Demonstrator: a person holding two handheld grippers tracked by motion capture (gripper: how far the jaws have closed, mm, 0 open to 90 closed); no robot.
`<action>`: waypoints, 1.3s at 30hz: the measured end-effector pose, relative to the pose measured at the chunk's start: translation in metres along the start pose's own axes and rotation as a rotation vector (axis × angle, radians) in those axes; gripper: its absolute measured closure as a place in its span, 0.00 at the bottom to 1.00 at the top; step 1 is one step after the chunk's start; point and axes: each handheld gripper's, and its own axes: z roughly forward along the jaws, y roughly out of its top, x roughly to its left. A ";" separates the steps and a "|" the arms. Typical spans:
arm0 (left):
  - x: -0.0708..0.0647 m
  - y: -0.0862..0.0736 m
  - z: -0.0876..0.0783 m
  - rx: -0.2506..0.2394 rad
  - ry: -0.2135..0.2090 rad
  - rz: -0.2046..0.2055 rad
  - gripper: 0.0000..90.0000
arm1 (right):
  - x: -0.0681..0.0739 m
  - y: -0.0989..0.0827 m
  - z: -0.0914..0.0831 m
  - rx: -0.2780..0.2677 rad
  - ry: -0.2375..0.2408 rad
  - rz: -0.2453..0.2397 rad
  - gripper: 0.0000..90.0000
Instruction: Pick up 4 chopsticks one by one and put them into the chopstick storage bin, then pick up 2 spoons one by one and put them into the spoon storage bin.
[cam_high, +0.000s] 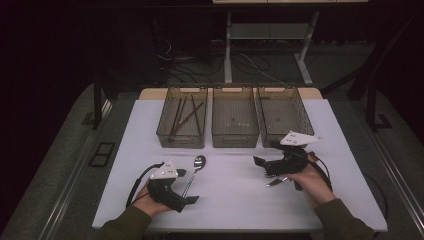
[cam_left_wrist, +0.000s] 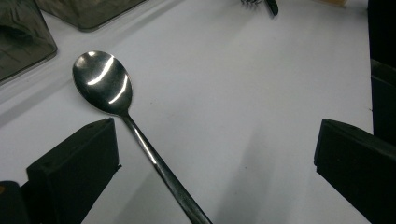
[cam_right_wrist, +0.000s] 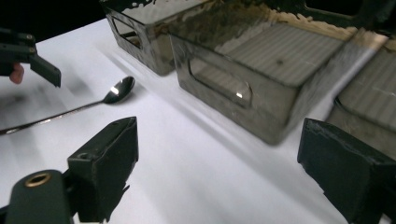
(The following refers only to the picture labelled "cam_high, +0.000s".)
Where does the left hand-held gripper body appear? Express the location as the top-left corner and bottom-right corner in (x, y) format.
(147, 159), (188, 213)

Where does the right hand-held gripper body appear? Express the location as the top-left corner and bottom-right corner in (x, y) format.
(265, 130), (322, 178)

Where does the silver metal spoon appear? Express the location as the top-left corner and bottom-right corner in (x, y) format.
(181, 154), (207, 199)

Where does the translucent grey plastic bin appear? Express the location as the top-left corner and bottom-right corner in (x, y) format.
(255, 84), (315, 149)
(211, 84), (260, 149)
(155, 85), (209, 150)

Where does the brown wooden chopstick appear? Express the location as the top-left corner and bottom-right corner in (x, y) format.
(173, 96), (188, 134)
(173, 101), (205, 135)

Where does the person's left hand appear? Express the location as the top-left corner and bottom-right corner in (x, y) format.
(131, 184), (173, 218)

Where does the person's right hand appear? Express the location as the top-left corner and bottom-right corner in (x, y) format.
(288, 163), (338, 209)

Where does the black upright stand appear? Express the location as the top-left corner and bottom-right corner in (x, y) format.
(91, 71), (104, 131)
(365, 83), (394, 133)

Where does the white desk with metal legs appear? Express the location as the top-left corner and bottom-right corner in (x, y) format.
(212, 0), (369, 87)

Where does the black slanted stand leg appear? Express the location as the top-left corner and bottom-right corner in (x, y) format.
(346, 16), (418, 101)

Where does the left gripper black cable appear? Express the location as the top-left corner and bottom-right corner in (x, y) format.
(125, 162), (165, 208)

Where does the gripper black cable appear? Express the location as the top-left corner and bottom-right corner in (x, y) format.
(125, 162), (165, 208)
(308, 151), (334, 193)

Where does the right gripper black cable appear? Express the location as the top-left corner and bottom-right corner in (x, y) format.
(308, 151), (334, 193)

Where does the black rectangular floor frame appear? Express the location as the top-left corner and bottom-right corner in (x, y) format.
(88, 141), (116, 168)

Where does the white floor cable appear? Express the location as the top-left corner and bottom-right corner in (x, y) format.
(239, 52), (285, 85)

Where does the aluminium rail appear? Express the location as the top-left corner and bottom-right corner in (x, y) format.
(38, 98), (113, 240)
(364, 129), (424, 228)

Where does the tangle of black floor cables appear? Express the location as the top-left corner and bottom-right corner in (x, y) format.
(154, 36), (225, 86)

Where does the thin black hanging cable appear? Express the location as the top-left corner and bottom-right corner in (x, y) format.
(362, 172), (390, 222)

